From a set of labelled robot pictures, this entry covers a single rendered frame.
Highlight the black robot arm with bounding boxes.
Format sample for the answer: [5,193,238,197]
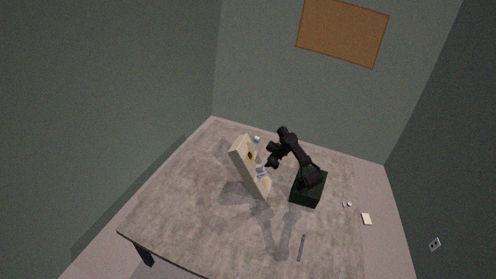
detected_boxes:
[266,126,324,193]

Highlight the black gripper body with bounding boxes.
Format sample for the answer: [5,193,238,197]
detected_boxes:
[267,143,288,169]

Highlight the beige rectangular block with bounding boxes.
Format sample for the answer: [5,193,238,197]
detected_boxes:
[360,213,372,226]

